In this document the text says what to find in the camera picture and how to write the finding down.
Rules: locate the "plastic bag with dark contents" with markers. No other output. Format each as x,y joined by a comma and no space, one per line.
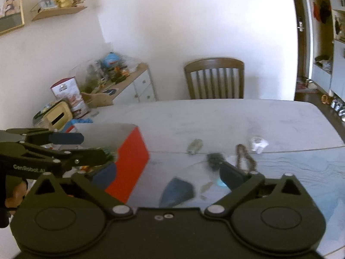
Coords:
178,192

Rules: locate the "small clear glass object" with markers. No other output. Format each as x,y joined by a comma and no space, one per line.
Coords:
258,143

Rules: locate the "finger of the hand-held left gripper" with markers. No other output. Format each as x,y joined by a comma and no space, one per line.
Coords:
80,157
67,138

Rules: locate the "dark green leafy toy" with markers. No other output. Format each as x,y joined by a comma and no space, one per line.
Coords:
214,161

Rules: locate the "green plastic toy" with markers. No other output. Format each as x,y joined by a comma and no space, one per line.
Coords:
111,153

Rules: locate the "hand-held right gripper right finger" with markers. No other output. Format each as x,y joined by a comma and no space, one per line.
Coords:
232,174

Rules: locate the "shoes on floor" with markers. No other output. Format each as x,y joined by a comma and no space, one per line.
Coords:
338,108

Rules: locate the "blue cloth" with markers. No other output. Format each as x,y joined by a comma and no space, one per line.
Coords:
85,120

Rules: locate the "white and wood sideboard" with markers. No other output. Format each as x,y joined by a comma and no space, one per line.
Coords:
134,86

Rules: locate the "red and white snack bag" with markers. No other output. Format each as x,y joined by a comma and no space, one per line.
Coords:
70,95

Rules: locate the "small grey oblong object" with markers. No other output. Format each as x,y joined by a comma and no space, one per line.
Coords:
194,145

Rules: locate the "yellow tissue box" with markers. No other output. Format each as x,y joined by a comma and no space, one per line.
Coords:
58,115

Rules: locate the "blue globe ball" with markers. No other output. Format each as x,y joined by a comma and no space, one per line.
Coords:
111,58

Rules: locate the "brown wooden slatted chair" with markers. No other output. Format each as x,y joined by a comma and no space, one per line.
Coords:
215,78

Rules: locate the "red and white cardboard box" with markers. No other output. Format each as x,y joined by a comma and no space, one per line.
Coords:
126,164

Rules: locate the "small cyan toy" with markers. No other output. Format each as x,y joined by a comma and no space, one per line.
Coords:
223,183

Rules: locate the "wall poster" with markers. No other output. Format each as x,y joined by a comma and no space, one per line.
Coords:
9,5

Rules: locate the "wooden wall shelf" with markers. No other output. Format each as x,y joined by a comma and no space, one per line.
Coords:
58,13

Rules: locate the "brown wooden door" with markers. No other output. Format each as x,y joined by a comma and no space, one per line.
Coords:
300,45

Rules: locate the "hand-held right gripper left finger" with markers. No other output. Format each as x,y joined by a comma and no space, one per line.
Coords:
104,176

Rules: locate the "person's left hand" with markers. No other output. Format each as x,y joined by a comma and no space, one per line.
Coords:
16,195

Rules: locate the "white and wood wall cabinet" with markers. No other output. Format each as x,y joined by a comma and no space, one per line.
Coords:
330,45

